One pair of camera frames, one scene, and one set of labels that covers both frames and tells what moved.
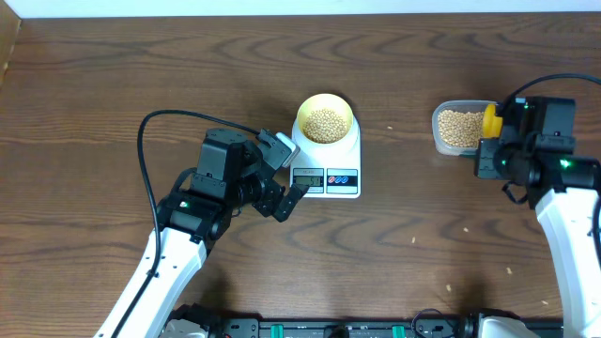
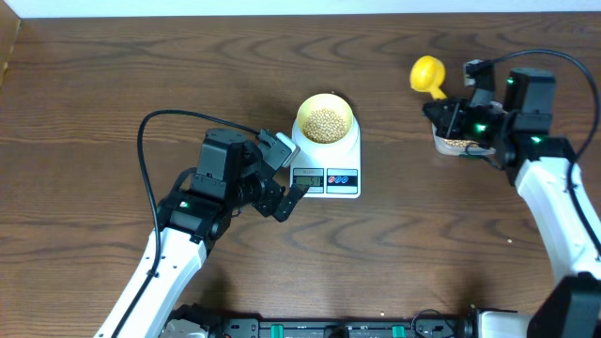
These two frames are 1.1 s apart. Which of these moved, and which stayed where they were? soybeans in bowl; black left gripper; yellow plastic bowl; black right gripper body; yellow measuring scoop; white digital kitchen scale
Moved: yellow measuring scoop; black right gripper body
Stayed: yellow plastic bowl; white digital kitchen scale; black left gripper; soybeans in bowl
